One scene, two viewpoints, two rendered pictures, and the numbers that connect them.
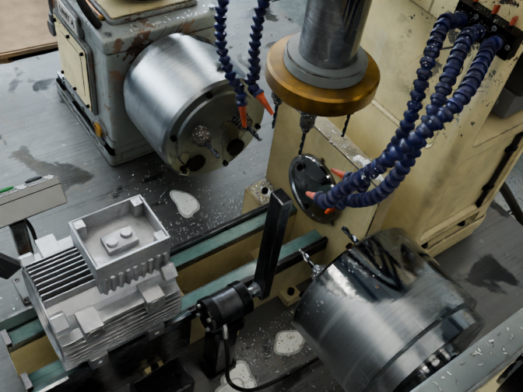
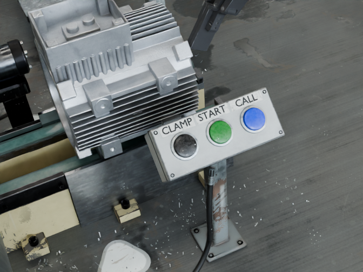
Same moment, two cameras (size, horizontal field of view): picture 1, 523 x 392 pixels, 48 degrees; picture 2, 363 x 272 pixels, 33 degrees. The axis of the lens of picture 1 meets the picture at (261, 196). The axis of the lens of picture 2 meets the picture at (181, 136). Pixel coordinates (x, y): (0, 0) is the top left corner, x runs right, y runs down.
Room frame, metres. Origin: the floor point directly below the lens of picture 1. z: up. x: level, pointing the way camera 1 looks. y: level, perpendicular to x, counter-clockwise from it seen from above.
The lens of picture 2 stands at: (1.16, 0.60, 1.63)
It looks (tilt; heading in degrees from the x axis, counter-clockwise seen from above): 46 degrees down; 202
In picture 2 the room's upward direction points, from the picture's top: 6 degrees counter-clockwise
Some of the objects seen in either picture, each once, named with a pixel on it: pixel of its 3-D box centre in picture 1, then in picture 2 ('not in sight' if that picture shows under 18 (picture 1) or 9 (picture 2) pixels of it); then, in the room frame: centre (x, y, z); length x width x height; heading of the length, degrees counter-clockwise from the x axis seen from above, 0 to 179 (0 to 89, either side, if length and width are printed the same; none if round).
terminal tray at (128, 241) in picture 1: (121, 243); (81, 38); (0.54, 0.20, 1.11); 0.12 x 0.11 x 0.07; 132
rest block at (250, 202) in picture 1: (261, 207); not in sight; (0.89, -0.01, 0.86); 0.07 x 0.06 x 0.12; 43
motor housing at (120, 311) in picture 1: (101, 288); (117, 79); (0.51, 0.23, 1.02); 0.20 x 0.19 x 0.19; 132
